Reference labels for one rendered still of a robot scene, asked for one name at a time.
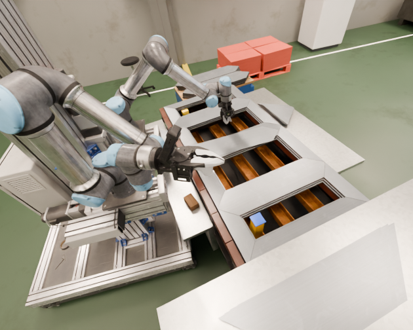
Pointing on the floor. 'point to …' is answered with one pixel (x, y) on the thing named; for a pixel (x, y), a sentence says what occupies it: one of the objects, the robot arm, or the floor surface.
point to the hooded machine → (324, 23)
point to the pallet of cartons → (257, 57)
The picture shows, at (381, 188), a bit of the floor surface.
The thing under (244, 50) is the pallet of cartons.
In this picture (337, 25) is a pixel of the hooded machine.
